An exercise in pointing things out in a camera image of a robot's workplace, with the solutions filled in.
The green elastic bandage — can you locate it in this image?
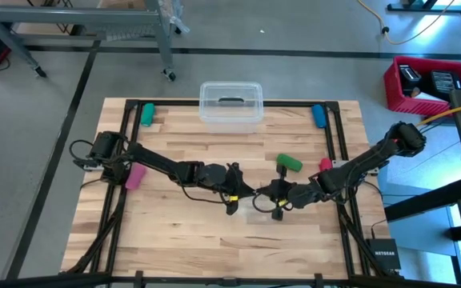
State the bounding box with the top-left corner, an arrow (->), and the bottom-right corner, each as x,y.
275,153 -> 303,173

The red plastic crate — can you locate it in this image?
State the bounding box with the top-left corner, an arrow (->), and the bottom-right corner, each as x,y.
383,55 -> 461,117

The teal bandage roll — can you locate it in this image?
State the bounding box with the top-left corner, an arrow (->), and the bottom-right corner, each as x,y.
140,102 -> 156,128

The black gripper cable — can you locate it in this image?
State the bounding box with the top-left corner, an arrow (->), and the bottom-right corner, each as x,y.
180,183 -> 231,206
251,194 -> 286,214

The black cable bundle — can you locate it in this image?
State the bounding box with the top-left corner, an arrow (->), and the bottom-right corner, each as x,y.
336,203 -> 386,277
65,186 -> 130,276

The yellow floor extension cable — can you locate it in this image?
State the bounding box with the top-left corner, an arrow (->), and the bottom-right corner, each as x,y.
356,0 -> 455,46

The clear plastic sheet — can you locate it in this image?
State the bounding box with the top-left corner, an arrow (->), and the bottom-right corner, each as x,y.
165,0 -> 191,35

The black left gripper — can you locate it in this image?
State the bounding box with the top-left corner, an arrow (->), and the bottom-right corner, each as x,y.
222,162 -> 257,216

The black aluminium table frame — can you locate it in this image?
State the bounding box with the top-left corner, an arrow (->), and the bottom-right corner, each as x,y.
58,98 -> 395,288

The wooden workbench grey metal frame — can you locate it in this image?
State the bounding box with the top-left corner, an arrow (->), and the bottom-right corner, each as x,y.
0,0 -> 178,82

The clear plastic storage bin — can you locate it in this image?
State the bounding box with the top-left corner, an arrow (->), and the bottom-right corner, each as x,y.
198,81 -> 264,133

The yellow hanging cable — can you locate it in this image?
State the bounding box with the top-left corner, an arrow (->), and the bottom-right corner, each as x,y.
416,99 -> 461,127

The black Netgear network switch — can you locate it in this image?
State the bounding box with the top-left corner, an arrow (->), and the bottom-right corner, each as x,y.
365,238 -> 402,272

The small black charger device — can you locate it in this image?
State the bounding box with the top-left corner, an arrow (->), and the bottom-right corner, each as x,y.
398,63 -> 423,97

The pink bandage roll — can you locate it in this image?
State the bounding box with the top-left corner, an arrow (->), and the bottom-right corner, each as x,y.
125,162 -> 147,190

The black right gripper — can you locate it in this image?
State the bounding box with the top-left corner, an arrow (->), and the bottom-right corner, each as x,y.
256,163 -> 295,222

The large black vented device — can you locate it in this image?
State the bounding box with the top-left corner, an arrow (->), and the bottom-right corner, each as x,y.
422,70 -> 461,102

